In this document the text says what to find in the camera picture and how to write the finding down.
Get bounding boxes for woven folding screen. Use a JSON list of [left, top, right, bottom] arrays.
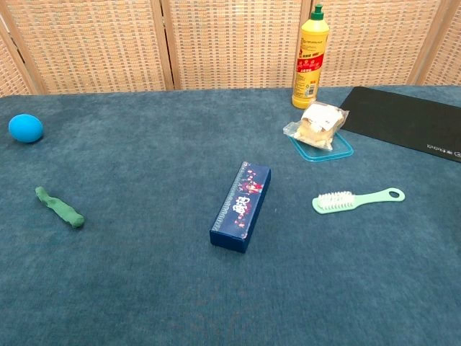
[[0, 0, 461, 97]]

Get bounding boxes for mint green brush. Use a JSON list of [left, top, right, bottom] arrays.
[[311, 187, 406, 216]]

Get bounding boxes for blue transparent container lid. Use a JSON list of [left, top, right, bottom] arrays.
[[287, 122, 354, 163]]

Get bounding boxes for green cylindrical plastic object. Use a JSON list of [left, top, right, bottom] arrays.
[[35, 186, 86, 229]]

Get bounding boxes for black mouse pad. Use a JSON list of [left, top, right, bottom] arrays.
[[339, 86, 461, 164]]

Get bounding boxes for dark blue printed box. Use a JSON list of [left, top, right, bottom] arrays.
[[209, 161, 272, 254]]

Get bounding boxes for blue ball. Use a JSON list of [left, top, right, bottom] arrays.
[[8, 113, 45, 143]]

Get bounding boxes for snack in clear bag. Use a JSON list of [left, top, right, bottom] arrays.
[[282, 102, 350, 151]]

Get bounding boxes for yellow bottle green cap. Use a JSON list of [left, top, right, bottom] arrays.
[[292, 3, 331, 110]]

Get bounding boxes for blue table cloth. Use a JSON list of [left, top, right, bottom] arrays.
[[0, 85, 461, 346]]

